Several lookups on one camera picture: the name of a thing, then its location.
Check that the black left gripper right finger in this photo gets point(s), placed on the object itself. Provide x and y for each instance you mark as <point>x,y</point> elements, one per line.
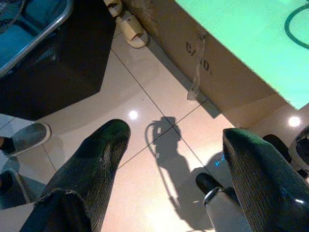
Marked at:
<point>260,178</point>

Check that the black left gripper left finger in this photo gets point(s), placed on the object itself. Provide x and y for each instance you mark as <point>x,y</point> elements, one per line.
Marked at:
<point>84,174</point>

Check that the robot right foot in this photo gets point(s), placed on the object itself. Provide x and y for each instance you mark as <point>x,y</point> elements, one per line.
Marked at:
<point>277,146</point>

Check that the silver robot leg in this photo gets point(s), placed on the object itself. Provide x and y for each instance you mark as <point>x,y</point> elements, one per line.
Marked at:
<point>222,210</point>

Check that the grey slip-on shoe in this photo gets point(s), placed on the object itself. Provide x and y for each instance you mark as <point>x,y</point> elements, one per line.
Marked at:
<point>26,140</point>
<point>12,188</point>

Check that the black cabinet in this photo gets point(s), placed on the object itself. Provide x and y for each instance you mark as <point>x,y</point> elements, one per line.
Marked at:
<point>60,67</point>

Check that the brown cardboard box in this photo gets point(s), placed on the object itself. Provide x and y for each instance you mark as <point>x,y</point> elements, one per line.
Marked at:
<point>217,62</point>

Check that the clear tape strip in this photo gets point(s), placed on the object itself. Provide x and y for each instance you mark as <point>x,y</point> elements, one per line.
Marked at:
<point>197,70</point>

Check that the green sheet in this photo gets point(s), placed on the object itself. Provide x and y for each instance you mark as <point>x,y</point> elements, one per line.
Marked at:
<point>253,36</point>

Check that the beige slipper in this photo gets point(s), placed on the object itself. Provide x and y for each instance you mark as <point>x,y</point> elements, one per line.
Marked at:
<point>132,31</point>
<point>115,6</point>

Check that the metal-framed blue chair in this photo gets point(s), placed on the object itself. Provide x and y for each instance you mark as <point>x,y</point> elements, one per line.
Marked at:
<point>24,26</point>

